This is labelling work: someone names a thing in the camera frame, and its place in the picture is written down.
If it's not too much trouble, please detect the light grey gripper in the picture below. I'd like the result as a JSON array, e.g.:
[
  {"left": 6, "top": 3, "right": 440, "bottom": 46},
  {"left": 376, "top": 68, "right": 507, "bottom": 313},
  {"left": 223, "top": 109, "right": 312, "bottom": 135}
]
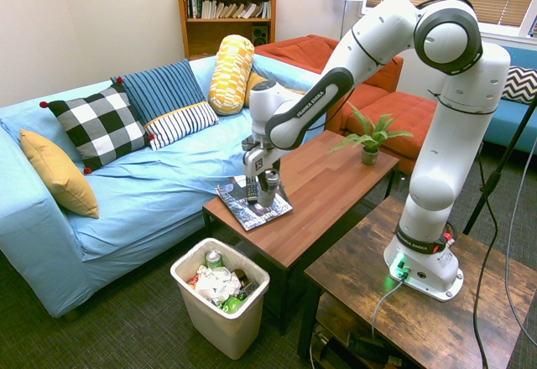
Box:
[{"left": 242, "top": 136, "right": 281, "bottom": 192}]

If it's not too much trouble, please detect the white drink can blue label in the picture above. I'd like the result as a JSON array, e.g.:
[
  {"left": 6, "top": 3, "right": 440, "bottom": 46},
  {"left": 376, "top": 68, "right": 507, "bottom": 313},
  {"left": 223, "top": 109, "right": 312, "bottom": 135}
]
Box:
[{"left": 256, "top": 169, "right": 281, "bottom": 208}]

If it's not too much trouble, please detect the beige trash bin white liner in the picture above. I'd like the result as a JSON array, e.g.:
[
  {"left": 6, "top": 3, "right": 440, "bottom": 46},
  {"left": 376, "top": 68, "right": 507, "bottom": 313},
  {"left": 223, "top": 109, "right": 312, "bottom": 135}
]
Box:
[{"left": 169, "top": 237, "right": 271, "bottom": 361}]

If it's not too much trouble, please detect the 425 Business magazine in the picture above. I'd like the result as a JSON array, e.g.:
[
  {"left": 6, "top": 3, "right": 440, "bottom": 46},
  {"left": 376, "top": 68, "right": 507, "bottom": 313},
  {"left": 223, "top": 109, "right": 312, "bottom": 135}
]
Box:
[{"left": 216, "top": 177, "right": 294, "bottom": 232}]

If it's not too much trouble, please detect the small brown orange pillow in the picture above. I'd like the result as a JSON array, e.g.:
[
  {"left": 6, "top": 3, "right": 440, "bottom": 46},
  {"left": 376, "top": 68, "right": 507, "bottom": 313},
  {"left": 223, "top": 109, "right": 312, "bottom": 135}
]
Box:
[{"left": 242, "top": 70, "right": 269, "bottom": 108}]

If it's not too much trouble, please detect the black plastic container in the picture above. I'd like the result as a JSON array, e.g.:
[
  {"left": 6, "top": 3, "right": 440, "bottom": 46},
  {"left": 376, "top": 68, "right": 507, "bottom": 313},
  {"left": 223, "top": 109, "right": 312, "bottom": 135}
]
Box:
[{"left": 232, "top": 268, "right": 259, "bottom": 299}]

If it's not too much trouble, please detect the crumpled white tissue paper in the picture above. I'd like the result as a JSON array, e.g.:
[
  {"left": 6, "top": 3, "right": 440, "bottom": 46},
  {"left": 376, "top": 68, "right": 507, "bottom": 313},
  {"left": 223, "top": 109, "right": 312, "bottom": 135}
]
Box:
[{"left": 195, "top": 266, "right": 243, "bottom": 305}]

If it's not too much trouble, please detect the yellow patterned bolster pillow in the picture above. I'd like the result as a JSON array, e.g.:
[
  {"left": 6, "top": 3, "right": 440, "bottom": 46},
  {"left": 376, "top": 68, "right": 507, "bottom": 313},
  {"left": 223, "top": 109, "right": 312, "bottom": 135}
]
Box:
[{"left": 208, "top": 34, "right": 256, "bottom": 117}]

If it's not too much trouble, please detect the potted green fern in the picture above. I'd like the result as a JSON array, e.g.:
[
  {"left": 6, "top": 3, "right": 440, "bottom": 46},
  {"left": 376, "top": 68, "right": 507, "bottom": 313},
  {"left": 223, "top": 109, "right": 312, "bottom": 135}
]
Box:
[{"left": 328, "top": 102, "right": 414, "bottom": 167}]

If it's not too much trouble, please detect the light blue sofa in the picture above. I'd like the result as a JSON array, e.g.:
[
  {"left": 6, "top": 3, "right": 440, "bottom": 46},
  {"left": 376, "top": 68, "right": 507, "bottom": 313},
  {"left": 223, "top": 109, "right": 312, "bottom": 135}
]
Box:
[{"left": 0, "top": 54, "right": 328, "bottom": 319}]

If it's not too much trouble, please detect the green snack wrapper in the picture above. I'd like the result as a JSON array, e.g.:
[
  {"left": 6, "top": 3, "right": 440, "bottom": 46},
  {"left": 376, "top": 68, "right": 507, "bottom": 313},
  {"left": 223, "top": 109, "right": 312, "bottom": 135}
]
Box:
[{"left": 222, "top": 296, "right": 248, "bottom": 314}]

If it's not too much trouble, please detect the blue striped pillow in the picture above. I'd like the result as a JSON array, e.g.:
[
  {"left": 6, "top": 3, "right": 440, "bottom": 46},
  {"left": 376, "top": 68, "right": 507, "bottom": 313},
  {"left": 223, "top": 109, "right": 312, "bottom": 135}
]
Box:
[{"left": 110, "top": 58, "right": 220, "bottom": 151}]

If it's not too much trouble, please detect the orange sofa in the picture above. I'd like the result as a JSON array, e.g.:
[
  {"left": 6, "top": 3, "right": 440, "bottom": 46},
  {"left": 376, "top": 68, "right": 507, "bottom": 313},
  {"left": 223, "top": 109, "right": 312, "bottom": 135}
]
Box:
[{"left": 253, "top": 34, "right": 440, "bottom": 175}]

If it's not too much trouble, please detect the black white checkered pillow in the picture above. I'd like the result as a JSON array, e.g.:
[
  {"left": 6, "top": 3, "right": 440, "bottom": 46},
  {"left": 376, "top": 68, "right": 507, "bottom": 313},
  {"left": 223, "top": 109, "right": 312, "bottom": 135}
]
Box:
[{"left": 39, "top": 82, "right": 155, "bottom": 175}]

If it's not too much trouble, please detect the row of paperback books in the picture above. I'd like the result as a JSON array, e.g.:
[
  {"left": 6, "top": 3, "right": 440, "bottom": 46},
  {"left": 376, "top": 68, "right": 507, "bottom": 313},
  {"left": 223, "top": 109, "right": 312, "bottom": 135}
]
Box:
[{"left": 185, "top": 0, "right": 273, "bottom": 20}]

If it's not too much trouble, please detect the rustic brown side table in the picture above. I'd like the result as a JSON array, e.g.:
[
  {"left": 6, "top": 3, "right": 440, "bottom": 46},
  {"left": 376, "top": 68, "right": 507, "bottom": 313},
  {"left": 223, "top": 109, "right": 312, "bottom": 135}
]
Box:
[{"left": 296, "top": 195, "right": 537, "bottom": 369}]

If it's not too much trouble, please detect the black device under table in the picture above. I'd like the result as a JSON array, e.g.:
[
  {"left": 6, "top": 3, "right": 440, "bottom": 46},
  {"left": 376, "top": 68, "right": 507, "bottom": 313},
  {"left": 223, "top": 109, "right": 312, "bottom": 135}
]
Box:
[{"left": 347, "top": 330, "right": 404, "bottom": 366}]

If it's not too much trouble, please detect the mustard yellow pillow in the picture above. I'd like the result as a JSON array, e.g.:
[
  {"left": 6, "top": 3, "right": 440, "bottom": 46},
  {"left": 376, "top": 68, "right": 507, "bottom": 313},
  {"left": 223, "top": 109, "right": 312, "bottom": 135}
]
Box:
[{"left": 19, "top": 128, "right": 101, "bottom": 220}]

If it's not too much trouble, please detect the black tripod stand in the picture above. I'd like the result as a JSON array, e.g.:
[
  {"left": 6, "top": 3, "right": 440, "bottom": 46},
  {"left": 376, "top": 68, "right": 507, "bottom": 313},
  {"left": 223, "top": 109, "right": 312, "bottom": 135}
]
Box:
[{"left": 462, "top": 96, "right": 537, "bottom": 236}]

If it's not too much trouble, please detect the blue bench seat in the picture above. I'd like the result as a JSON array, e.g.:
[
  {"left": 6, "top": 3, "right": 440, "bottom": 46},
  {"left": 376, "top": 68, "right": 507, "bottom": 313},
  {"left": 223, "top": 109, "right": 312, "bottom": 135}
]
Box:
[{"left": 482, "top": 44, "right": 537, "bottom": 154}]

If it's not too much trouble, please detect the black white chevron pillow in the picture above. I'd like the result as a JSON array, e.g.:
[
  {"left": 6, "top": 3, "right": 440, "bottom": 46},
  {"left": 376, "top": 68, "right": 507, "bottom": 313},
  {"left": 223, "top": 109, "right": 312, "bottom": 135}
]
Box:
[{"left": 501, "top": 65, "right": 537, "bottom": 105}]

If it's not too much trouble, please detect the wooden coffee table black frame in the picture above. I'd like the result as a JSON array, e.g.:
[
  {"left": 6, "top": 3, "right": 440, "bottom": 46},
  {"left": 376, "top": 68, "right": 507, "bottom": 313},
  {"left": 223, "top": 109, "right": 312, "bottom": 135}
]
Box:
[{"left": 202, "top": 129, "right": 400, "bottom": 336}]

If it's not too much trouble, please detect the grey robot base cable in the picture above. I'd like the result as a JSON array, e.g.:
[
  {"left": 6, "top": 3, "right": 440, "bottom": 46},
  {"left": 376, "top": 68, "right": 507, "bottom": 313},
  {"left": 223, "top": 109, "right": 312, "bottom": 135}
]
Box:
[{"left": 370, "top": 278, "right": 407, "bottom": 339}]

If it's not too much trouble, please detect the black cable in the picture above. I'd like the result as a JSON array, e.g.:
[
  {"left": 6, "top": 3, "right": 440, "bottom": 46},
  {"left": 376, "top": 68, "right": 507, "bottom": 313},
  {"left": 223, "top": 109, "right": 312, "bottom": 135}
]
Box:
[{"left": 472, "top": 142, "right": 499, "bottom": 369}]

